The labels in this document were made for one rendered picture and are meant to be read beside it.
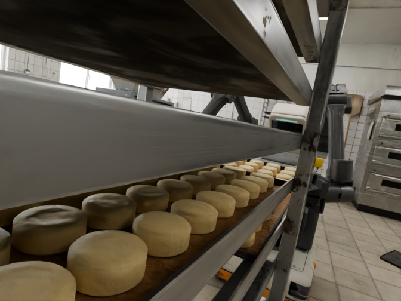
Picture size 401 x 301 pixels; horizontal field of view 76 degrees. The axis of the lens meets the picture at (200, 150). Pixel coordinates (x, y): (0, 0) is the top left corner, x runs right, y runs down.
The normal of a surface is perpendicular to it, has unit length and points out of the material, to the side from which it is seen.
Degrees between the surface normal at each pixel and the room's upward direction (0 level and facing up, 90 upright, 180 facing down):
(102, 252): 0
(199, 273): 90
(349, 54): 90
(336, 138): 54
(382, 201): 90
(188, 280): 90
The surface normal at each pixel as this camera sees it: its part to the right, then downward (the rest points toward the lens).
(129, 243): 0.16, -0.98
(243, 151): 0.87, 0.20
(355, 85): -0.38, 0.05
